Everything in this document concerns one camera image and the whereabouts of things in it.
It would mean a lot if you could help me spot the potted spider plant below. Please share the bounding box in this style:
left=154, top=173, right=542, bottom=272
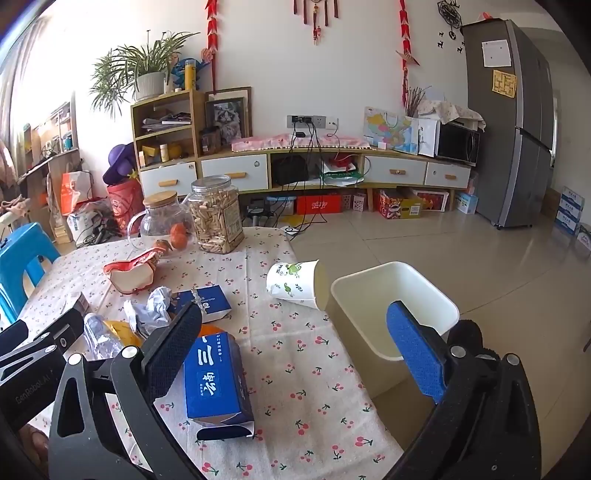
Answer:
left=90, top=32, right=197, bottom=116

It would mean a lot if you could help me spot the tangerine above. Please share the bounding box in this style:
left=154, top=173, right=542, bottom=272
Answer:
left=169, top=223, right=188, bottom=250

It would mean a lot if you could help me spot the cherry print tablecloth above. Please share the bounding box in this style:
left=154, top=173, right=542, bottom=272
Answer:
left=18, top=226, right=404, bottom=480

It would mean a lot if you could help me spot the framed cat picture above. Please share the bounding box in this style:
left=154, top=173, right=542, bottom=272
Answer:
left=205, top=97, right=246, bottom=146

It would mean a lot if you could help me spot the purple hat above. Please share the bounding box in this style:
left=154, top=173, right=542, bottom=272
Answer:
left=102, top=143, right=135, bottom=186

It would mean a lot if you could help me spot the wooden TV cabinet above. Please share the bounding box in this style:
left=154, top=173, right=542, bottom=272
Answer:
left=139, top=146, right=472, bottom=203

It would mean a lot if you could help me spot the black microwave oven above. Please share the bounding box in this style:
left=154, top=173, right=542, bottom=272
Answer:
left=437, top=122, right=481, bottom=165

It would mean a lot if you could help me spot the person's left hand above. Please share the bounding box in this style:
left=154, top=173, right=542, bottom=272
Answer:
left=19, top=424, right=49, bottom=475

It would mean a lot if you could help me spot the large blue tissue box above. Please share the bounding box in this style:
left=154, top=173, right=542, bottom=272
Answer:
left=183, top=332, right=256, bottom=441

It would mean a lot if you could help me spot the plastic jar of seeds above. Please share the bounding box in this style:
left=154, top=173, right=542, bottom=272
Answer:
left=185, top=175, right=245, bottom=254

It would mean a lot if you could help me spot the yellow snack wrapper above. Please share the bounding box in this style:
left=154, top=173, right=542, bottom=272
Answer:
left=104, top=320, right=143, bottom=347

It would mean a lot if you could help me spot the small blue biscuit box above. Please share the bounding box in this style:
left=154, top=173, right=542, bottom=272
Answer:
left=167, top=285, right=231, bottom=323

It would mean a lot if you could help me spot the wooden shelf unit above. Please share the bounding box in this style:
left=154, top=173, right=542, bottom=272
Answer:
left=130, top=90, right=205, bottom=169

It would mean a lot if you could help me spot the blue plastic stool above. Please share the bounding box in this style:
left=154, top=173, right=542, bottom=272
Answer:
left=0, top=223, right=60, bottom=324

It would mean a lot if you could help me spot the red box under cabinet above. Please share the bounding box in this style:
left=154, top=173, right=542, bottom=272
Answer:
left=295, top=193, right=342, bottom=216

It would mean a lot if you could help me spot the paper cup with green print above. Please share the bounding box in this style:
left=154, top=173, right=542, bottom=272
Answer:
left=266, top=260, right=329, bottom=311

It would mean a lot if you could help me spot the white paper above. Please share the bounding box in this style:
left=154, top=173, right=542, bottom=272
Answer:
left=123, top=286, right=171, bottom=339

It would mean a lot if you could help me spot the red white snack bag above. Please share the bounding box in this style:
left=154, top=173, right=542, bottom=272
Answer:
left=103, top=247, right=166, bottom=295

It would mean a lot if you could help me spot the colourful map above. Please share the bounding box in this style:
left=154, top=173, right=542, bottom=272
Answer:
left=363, top=107, right=419, bottom=155

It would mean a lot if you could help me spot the grey refrigerator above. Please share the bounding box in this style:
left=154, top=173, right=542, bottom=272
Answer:
left=462, top=18, right=554, bottom=230

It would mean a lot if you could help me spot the glass teapot with wooden lid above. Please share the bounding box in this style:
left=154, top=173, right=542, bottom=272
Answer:
left=126, top=190, right=192, bottom=250

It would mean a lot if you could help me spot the white trash bin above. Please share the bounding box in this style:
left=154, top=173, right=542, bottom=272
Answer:
left=327, top=261, right=460, bottom=398

